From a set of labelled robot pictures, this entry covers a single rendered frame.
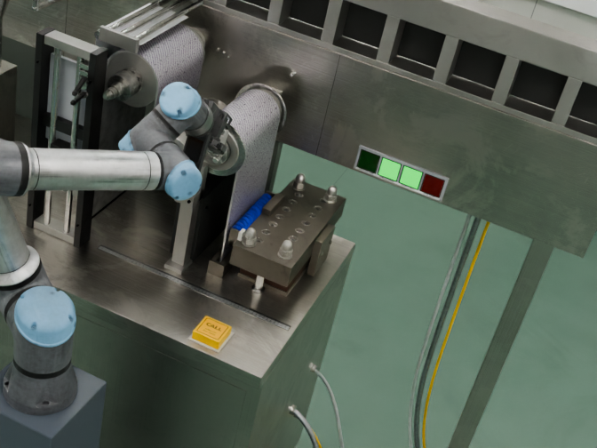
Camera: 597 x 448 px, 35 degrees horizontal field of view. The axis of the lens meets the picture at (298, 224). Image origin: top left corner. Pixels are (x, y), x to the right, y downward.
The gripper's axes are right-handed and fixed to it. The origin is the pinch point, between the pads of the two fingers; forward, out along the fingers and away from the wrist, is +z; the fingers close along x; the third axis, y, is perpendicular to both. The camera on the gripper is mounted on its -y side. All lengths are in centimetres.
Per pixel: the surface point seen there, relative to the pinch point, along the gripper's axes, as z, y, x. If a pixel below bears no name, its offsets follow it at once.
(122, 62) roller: -2.9, 11.6, 29.6
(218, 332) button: 7.3, -38.2, -16.2
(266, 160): 25.6, 6.7, -4.8
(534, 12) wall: 226, 151, -39
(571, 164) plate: 21, 32, -77
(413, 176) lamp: 32, 18, -41
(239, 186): 13.0, -3.7, -4.8
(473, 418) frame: 98, -34, -79
